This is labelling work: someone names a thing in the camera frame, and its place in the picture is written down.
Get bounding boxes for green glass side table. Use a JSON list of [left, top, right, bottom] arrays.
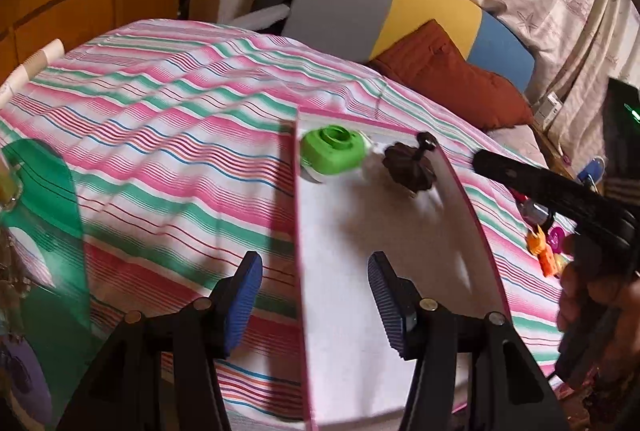
[[1, 138, 96, 430]]

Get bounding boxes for magenta plastic plunger toy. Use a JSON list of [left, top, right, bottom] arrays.
[[546, 226, 566, 255]]

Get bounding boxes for spice jar yellow contents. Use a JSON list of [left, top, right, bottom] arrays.
[[0, 154, 23, 212]]

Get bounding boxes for small white box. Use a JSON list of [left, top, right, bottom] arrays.
[[534, 92, 563, 131]]

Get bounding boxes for dark brown spinning top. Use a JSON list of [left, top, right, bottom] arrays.
[[383, 132, 438, 194]]

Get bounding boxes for green white round toy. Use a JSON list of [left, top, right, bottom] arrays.
[[298, 124, 372, 183]]

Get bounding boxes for pink-rimmed white tray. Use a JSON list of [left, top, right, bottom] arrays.
[[294, 108, 508, 430]]

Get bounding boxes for grey yellow blue headboard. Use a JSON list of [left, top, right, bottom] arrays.
[[282, 0, 535, 92]]

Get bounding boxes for blue mug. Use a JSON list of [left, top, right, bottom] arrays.
[[577, 156, 606, 187]]

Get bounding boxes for orange linked cubes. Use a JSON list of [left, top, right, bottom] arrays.
[[526, 225, 565, 277]]

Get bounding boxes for striped pink green tablecloth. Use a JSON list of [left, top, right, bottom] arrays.
[[1, 19, 560, 429]]

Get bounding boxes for person's right hand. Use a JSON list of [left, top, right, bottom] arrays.
[[555, 258, 639, 389]]

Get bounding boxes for red metallic cylinder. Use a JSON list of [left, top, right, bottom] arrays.
[[511, 189, 527, 204]]

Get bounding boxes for rust red cushion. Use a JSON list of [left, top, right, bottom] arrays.
[[369, 19, 533, 132]]

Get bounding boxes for rolled white paper tube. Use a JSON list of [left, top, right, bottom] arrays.
[[0, 39, 65, 108]]

